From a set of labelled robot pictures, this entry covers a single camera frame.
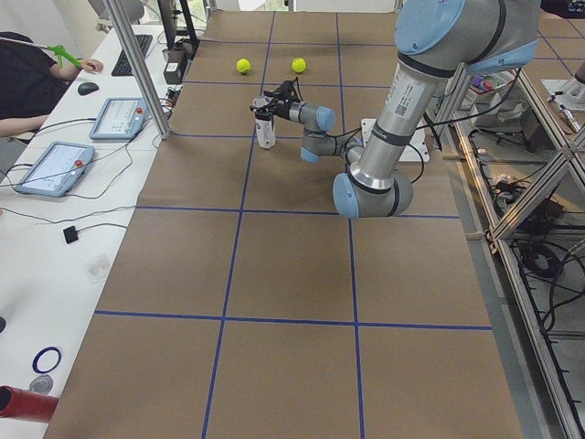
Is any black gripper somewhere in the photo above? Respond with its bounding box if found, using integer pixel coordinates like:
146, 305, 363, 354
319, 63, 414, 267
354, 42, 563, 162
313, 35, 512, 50
250, 91, 293, 120

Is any clear tennis ball can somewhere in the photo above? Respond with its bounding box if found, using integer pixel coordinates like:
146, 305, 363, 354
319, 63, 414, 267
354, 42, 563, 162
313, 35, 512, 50
252, 96, 276, 149

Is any yellow tennis ball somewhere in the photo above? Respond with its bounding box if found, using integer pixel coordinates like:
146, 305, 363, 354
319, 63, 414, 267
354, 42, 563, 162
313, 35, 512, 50
292, 58, 307, 74
236, 58, 251, 75

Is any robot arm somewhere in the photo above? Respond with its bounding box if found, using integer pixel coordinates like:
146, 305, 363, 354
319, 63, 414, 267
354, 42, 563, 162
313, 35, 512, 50
250, 1, 540, 219

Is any black box with label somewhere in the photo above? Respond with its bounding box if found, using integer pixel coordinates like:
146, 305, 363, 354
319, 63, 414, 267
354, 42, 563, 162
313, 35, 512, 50
164, 50, 187, 85

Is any black computer monitor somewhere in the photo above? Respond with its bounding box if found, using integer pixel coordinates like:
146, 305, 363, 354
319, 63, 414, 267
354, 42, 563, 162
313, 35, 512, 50
156, 0, 199, 49

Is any teach pendant far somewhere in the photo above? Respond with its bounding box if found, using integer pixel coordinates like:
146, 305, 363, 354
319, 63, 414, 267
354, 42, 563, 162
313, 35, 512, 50
89, 97, 149, 142

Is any teach pendant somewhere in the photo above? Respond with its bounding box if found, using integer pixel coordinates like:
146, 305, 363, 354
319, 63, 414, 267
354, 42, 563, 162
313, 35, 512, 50
89, 97, 149, 142
15, 142, 95, 198

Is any black keyboard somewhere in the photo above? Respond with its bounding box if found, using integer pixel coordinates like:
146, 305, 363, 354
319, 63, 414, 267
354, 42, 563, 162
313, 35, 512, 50
111, 34, 154, 77

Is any black computer mouse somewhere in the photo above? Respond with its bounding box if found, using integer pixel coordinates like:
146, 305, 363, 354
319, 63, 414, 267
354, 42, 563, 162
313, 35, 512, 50
77, 81, 100, 96

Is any green grabber tool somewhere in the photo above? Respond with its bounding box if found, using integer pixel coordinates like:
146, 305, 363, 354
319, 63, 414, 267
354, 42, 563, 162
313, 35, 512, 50
0, 37, 82, 70

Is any teach pendant near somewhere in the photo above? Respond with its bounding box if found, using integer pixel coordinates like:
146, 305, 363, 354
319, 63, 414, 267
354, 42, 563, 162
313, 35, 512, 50
15, 142, 95, 198

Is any person in black shirt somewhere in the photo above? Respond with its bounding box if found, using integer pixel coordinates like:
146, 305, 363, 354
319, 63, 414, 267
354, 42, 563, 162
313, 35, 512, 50
1, 31, 103, 138

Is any small black square puck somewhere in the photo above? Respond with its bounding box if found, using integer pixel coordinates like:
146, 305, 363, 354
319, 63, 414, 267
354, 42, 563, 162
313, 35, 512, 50
63, 226, 80, 244

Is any red cylinder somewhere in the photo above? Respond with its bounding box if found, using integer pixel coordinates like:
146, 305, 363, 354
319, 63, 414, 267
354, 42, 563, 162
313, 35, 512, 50
1, 385, 59, 423

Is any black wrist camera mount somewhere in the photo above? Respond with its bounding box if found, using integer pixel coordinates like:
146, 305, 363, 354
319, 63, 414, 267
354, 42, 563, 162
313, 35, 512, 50
274, 80, 301, 102

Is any black braided left cable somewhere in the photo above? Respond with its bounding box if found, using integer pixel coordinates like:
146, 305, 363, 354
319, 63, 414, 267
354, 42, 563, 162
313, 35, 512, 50
292, 77, 440, 185

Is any aluminium frame post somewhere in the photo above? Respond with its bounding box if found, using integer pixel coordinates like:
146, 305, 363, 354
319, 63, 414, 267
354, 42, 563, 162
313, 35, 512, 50
104, 0, 171, 140

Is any blue tape ring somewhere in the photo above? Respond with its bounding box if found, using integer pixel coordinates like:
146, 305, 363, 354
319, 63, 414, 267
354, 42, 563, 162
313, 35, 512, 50
31, 346, 63, 375

